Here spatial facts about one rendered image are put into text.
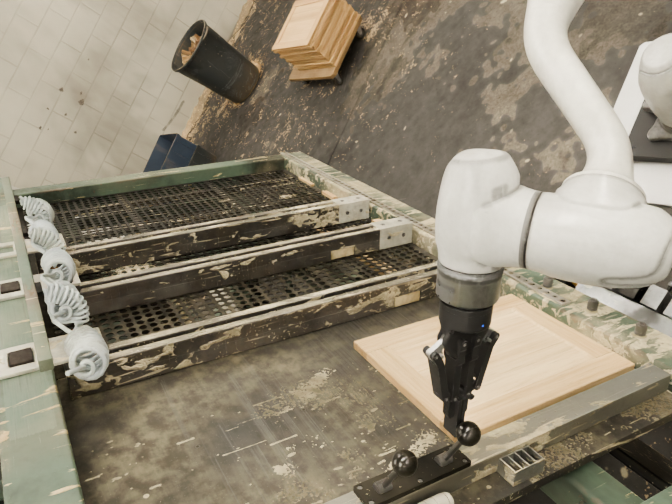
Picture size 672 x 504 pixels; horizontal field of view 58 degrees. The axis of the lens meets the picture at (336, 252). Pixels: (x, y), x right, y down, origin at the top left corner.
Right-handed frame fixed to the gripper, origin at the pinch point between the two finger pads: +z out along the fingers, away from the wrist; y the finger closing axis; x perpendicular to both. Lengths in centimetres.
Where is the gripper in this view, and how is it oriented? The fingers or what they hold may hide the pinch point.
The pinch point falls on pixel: (454, 413)
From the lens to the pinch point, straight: 99.6
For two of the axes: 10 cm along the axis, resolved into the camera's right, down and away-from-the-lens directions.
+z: -0.1, 9.1, 4.0
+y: -8.7, 1.9, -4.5
